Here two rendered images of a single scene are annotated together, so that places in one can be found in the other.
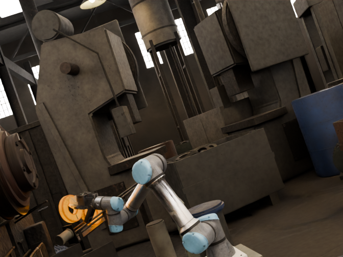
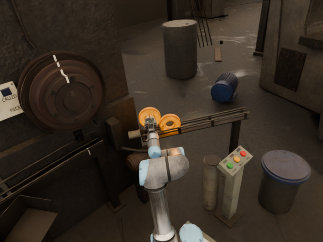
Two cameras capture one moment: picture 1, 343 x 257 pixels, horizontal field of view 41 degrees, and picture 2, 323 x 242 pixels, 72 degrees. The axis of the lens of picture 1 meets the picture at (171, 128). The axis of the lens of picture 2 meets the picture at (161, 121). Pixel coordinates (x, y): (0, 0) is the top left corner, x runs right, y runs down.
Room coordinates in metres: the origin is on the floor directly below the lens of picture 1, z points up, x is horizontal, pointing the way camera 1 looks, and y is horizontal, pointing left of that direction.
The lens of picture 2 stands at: (1.93, -0.47, 1.67)
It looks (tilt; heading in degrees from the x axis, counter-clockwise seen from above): 34 degrees down; 57
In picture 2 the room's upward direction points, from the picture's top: 6 degrees counter-clockwise
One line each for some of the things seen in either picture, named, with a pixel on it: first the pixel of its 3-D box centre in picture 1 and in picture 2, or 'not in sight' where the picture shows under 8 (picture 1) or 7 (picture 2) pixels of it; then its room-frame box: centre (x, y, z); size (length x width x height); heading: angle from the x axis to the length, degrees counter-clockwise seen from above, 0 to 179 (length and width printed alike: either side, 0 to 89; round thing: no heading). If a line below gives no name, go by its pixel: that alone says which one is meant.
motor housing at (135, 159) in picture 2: not in sight; (144, 175); (2.47, 0.71, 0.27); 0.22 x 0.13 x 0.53; 5
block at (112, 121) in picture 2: (41, 246); (115, 133); (2.36, 0.84, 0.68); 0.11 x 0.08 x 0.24; 95
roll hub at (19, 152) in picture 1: (22, 162); (73, 99); (2.14, 0.71, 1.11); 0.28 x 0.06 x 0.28; 5
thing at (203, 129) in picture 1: (226, 146); not in sight; (6.38, -0.64, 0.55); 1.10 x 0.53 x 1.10; 25
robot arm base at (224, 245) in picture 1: (218, 248); not in sight; (2.34, -0.02, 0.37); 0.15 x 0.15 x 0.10
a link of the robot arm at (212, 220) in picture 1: (209, 227); (190, 239); (2.33, -0.01, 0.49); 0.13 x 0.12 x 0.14; 149
